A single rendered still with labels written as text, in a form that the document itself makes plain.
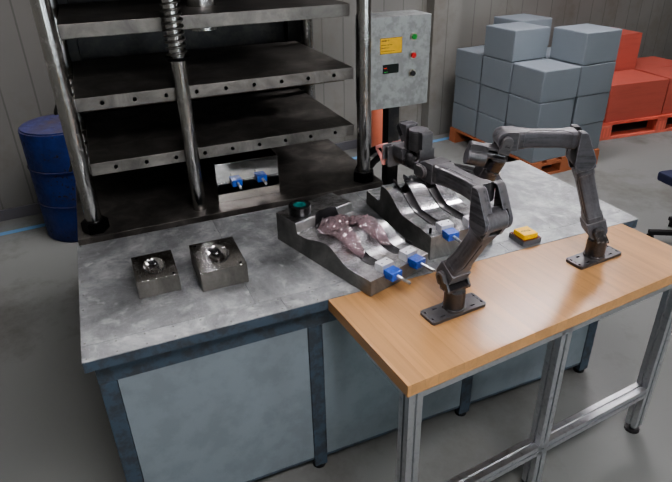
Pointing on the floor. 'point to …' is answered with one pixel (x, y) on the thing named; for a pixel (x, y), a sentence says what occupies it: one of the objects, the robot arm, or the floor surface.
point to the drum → (51, 175)
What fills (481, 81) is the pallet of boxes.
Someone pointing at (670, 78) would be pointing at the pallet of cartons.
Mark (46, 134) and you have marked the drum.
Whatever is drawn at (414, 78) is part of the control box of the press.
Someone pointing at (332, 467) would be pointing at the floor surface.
